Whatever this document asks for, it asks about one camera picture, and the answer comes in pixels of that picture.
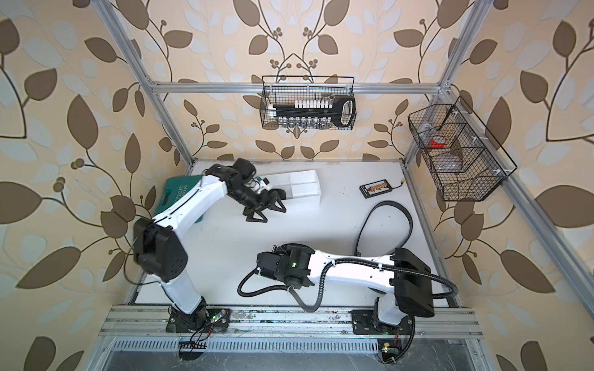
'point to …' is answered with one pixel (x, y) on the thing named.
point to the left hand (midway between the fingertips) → (273, 211)
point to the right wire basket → (465, 161)
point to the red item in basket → (438, 142)
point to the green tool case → (175, 188)
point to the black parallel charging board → (377, 187)
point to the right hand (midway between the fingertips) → (296, 253)
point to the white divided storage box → (298, 186)
